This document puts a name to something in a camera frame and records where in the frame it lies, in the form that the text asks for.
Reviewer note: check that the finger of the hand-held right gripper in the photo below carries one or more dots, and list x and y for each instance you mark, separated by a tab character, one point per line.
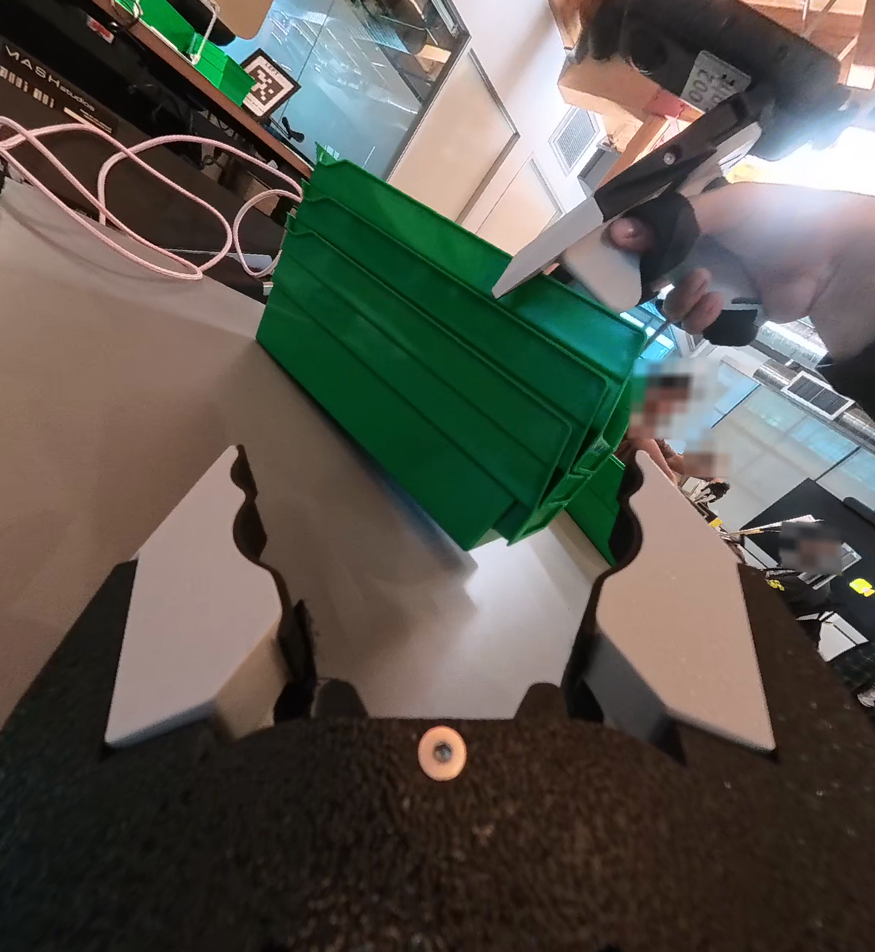
549	249
668	160

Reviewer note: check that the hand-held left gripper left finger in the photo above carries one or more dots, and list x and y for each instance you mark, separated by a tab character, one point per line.
184	632

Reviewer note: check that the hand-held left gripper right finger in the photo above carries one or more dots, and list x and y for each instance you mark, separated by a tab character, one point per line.
675	639

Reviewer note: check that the person's right hand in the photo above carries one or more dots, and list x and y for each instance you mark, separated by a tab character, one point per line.
817	253

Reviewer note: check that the white door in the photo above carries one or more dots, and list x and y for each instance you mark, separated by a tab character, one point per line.
482	149

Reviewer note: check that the fiducial tag sign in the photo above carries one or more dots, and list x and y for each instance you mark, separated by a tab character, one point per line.
270	83

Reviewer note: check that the long wooden desk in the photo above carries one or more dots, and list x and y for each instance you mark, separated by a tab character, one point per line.
207	111

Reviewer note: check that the small green bin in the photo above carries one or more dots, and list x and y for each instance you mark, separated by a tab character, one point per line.
222	71
166	18

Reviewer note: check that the tan rounded panel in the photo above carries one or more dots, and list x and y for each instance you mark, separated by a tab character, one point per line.
248	15

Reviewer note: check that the black printed box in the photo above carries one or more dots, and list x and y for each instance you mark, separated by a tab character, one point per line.
50	97

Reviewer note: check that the wall vent grille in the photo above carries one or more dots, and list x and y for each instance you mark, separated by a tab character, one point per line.
575	140

